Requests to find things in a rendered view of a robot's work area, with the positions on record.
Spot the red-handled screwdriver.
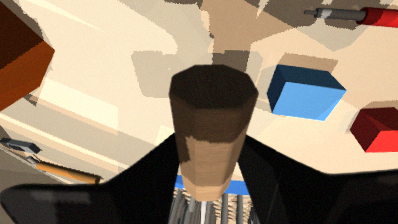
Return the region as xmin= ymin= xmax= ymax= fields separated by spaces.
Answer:
xmin=304 ymin=7 xmax=398 ymax=28

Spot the blue flat strip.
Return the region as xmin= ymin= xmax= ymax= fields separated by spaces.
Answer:
xmin=176 ymin=175 xmax=249 ymax=195

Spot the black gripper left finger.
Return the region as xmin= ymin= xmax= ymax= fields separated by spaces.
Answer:
xmin=0 ymin=133 xmax=179 ymax=224

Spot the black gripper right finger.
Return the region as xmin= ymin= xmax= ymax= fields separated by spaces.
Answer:
xmin=237 ymin=135 xmax=398 ymax=224

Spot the blue box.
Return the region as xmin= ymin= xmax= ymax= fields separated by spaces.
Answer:
xmin=267 ymin=64 xmax=346 ymax=121

